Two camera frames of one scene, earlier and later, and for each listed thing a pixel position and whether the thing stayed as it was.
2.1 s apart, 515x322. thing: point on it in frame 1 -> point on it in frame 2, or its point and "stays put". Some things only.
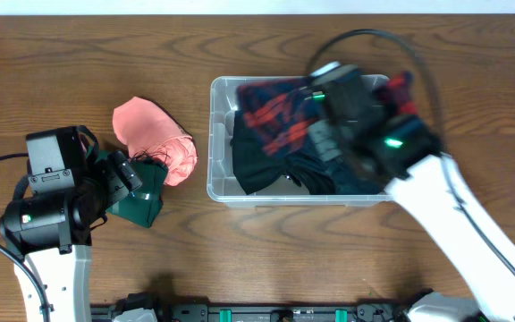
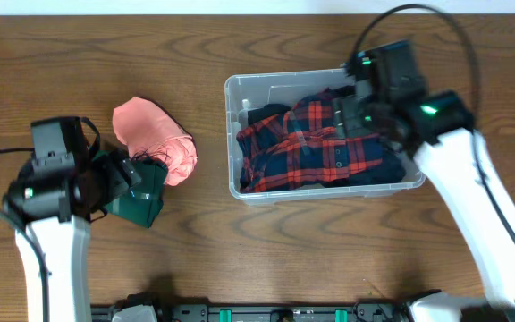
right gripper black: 321,136 -> 347,114
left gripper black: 115,188 stays put
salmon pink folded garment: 147,129 stays put
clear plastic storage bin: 220,174 -> 245,90
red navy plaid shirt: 277,112 -> 301,146
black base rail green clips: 369,311 stays put
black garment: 255,167 -> 263,111
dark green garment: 142,205 stays put
